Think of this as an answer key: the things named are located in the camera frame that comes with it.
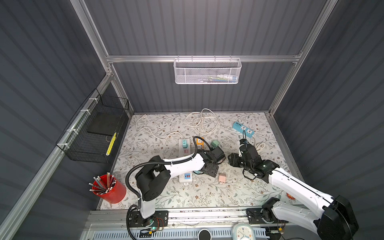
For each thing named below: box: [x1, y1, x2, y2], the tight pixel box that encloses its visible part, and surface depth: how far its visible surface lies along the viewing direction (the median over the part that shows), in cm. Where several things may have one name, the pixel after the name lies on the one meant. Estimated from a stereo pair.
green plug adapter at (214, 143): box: [210, 140, 220, 149], surface depth 103 cm
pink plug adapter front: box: [218, 173, 227, 184], surface depth 86 cm
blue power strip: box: [232, 121, 255, 138], surface depth 110 cm
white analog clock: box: [231, 222, 256, 240], surface depth 69 cm
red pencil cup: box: [92, 174, 127, 204], surface depth 74 cm
